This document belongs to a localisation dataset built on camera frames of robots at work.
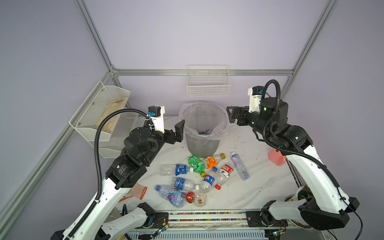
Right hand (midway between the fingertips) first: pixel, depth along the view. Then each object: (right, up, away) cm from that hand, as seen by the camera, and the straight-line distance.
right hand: (234, 107), depth 61 cm
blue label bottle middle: (-23, -41, +23) cm, 52 cm away
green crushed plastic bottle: (-15, -32, +30) cm, 46 cm away
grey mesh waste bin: (-12, -21, +30) cm, 38 cm away
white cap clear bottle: (+11, -34, +29) cm, 46 cm away
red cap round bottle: (-15, -47, +17) cm, 52 cm away
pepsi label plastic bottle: (-9, -38, +21) cm, 45 cm away
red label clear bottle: (+1, -35, +24) cm, 42 cm away
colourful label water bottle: (-26, -44, +12) cm, 52 cm away
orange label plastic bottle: (-6, -30, +31) cm, 44 cm away
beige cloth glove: (-64, +4, +23) cm, 68 cm away
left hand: (-25, -6, -3) cm, 26 cm away
